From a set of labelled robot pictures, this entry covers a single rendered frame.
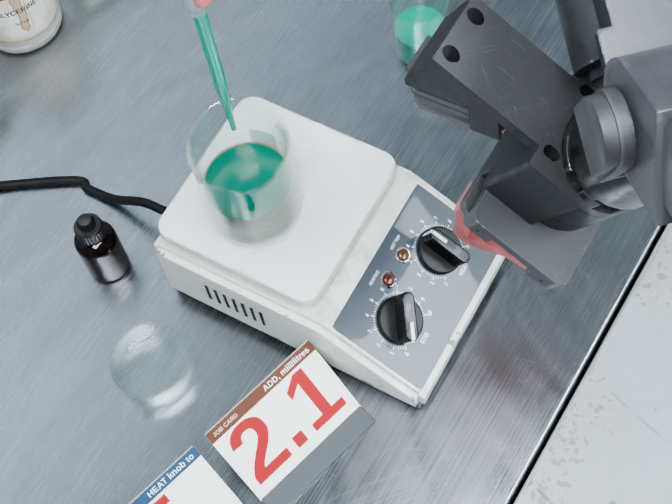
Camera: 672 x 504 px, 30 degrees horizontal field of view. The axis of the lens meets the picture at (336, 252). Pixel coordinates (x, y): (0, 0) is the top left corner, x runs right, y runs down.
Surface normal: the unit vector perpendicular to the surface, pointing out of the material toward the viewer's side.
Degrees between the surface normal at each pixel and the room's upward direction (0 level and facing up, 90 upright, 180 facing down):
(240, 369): 0
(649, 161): 90
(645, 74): 24
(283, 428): 40
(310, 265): 0
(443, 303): 30
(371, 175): 0
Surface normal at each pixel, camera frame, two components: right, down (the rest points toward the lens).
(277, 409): 0.38, 0.05
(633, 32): 0.00, -0.09
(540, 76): 0.36, -0.16
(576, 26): -0.89, 0.18
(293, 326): -0.49, 0.80
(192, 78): -0.08, -0.45
